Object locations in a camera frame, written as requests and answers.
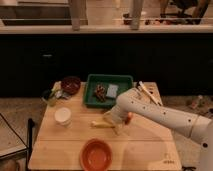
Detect brown pine cone object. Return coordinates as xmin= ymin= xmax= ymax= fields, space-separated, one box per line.
xmin=94 ymin=84 xmax=106 ymax=102

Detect blue sponge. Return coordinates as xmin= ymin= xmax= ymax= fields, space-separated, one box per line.
xmin=106 ymin=84 xmax=118 ymax=98

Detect green plastic tray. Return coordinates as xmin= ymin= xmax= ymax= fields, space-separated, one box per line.
xmin=83 ymin=74 xmax=133 ymax=108

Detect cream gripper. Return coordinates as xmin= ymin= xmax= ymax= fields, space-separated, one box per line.
xmin=103 ymin=111 xmax=123 ymax=135

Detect white cup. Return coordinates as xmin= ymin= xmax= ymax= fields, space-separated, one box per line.
xmin=54 ymin=107 xmax=71 ymax=126

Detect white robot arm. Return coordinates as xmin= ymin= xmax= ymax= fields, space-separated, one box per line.
xmin=103 ymin=88 xmax=213 ymax=171

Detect dark red bowl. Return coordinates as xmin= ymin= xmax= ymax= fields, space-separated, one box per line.
xmin=61 ymin=76 xmax=81 ymax=95

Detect black chair frame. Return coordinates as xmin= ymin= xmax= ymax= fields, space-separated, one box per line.
xmin=0 ymin=113 xmax=35 ymax=171

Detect yellow banana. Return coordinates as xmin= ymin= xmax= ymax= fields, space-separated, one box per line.
xmin=91 ymin=121 xmax=114 ymax=128

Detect orange red bowl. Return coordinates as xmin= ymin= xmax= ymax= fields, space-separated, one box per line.
xmin=79 ymin=139 xmax=112 ymax=171

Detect wooden folding table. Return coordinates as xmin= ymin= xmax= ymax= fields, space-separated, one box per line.
xmin=28 ymin=92 xmax=181 ymax=171

